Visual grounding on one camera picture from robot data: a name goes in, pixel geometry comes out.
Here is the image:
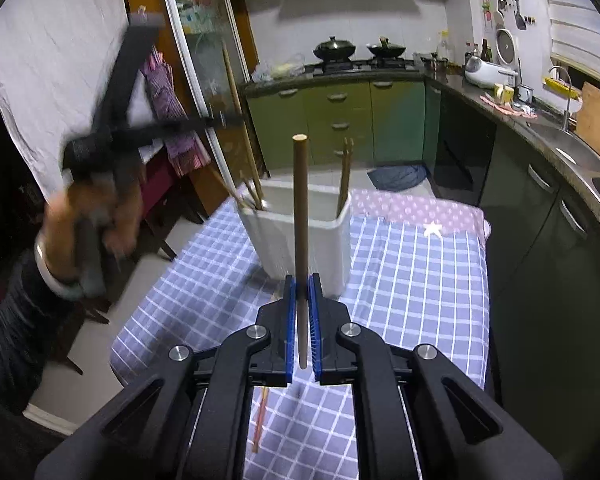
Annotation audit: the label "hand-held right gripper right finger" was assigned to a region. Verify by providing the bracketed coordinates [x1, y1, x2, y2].
[310, 272, 564, 480]

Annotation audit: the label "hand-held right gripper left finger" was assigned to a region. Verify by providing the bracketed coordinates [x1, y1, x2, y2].
[32, 274, 297, 480]

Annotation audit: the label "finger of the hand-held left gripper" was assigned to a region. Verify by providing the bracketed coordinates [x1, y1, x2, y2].
[94, 12, 165, 135]
[112, 114, 244, 154]

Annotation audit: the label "white plastic utensil holder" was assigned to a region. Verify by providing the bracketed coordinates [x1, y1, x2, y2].
[236, 179, 353, 299]

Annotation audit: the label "dark wooden chopstick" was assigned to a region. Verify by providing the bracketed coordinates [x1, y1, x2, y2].
[249, 385, 272, 455]

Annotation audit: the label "person's left forearm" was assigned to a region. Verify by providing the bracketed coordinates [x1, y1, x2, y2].
[0, 249, 77, 417]

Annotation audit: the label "person's left hand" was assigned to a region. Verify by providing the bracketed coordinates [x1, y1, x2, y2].
[42, 177, 143, 286]

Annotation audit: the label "purple checked apron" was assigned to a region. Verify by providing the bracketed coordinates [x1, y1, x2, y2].
[141, 46, 212, 177]

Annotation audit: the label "dark red chair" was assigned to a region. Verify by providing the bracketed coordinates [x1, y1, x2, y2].
[139, 147, 207, 262]

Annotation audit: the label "white hanging sheet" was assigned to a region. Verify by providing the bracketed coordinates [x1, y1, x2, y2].
[0, 0, 157, 202]

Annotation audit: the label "glass sliding door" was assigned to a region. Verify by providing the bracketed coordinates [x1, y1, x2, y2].
[156, 0, 267, 183]

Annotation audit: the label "blue checked tablecloth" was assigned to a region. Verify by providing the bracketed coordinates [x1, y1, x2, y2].
[109, 187, 493, 480]

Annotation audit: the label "plastic bag with food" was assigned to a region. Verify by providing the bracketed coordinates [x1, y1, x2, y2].
[251, 53, 307, 82]

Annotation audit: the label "white bangle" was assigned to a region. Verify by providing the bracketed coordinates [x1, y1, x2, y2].
[33, 231, 84, 302]

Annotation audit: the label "green base cabinets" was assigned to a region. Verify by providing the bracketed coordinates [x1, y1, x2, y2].
[244, 79, 427, 172]

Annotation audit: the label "black wok with lid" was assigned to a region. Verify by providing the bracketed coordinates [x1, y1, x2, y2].
[313, 36, 357, 64]

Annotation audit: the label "blue floor cloth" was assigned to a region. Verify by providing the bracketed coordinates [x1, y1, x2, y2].
[367, 163, 429, 192]

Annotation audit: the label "gas stove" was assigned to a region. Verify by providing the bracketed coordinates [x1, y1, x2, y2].
[309, 57, 419, 77]

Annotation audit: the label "dark base cabinets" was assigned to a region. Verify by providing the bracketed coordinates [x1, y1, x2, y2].
[424, 79, 600, 461]

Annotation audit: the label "small steel pot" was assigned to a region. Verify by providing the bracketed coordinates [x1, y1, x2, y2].
[419, 52, 449, 72]

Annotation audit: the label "dark kitchen countertop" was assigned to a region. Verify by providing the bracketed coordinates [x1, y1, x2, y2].
[244, 59, 600, 242]

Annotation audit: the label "pink counter cloth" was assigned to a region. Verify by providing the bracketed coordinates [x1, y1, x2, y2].
[479, 94, 539, 120]

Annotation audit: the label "white rice cooker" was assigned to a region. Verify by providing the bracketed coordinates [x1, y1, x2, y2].
[463, 27, 522, 90]

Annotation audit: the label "dark sauce bottles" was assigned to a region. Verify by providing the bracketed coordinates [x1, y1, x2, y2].
[463, 37, 496, 64]

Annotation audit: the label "steel sink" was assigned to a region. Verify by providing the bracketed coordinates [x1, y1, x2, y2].
[526, 124, 600, 212]

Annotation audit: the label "small steel faucet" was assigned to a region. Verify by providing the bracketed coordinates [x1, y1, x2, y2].
[549, 65, 579, 131]

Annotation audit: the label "yellow sponge holder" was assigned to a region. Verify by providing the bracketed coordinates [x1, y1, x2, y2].
[543, 75, 584, 99]

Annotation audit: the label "white window blind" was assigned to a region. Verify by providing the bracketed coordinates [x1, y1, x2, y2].
[536, 0, 600, 77]

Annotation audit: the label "black wok with handle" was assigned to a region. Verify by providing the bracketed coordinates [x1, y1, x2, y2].
[366, 36, 408, 60]

